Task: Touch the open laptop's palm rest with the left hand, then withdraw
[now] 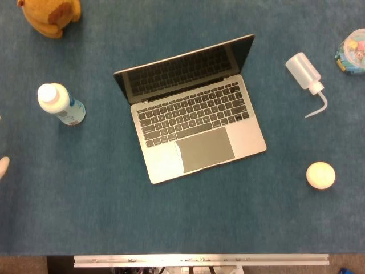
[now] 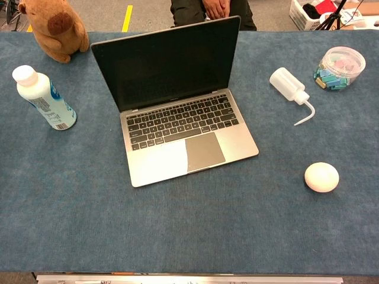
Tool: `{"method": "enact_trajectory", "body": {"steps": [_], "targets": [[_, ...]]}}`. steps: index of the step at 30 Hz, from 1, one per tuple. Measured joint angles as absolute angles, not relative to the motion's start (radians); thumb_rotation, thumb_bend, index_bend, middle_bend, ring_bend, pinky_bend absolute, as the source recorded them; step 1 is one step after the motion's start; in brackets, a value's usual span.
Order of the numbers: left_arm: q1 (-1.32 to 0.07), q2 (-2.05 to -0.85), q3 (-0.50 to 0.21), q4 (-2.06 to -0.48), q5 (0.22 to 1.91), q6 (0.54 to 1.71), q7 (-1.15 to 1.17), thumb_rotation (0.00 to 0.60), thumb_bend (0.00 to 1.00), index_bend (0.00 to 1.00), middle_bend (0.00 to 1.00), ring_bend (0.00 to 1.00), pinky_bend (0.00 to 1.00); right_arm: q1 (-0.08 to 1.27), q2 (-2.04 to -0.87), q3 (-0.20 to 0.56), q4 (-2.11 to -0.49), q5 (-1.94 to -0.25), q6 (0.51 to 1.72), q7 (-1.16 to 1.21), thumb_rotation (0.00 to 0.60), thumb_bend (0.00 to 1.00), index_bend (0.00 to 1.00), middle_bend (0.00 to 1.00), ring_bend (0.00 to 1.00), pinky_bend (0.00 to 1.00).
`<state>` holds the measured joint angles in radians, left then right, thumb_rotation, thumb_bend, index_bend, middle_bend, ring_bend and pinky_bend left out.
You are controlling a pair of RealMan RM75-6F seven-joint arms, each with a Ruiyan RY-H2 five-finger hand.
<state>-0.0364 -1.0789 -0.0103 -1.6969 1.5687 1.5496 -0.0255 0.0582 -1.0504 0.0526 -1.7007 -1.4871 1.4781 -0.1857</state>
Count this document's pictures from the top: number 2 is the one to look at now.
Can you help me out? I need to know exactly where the seated person in black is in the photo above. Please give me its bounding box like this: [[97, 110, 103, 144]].
[[170, 0, 258, 31]]

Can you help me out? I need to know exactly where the clear jar of binder clips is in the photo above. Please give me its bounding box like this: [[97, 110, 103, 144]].
[[314, 46, 367, 92]]

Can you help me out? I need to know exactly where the white blue labelled bottle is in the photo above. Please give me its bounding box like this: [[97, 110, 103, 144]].
[[12, 64, 78, 131]]

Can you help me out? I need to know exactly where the yellow floor tape strip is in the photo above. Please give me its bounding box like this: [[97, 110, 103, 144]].
[[121, 5, 134, 33]]

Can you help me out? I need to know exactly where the blue table cloth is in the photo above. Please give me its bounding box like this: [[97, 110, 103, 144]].
[[0, 29, 379, 273]]

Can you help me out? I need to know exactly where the translucent squeeze wash bottle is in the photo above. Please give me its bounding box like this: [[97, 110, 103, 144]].
[[269, 67, 316, 127]]

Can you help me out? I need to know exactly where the white round ball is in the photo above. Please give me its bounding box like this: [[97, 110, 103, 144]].
[[304, 162, 340, 193]]

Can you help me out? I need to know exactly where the grey open laptop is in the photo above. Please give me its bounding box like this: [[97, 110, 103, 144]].
[[90, 15, 260, 188]]

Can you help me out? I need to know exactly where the white plastic laundry basket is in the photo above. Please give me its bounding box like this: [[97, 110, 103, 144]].
[[288, 0, 341, 31]]

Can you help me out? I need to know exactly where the black tripod stand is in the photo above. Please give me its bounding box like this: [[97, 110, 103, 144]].
[[320, 0, 348, 31]]

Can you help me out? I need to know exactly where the brown capybara plush toy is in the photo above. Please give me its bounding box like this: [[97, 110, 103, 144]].
[[18, 0, 90, 64]]

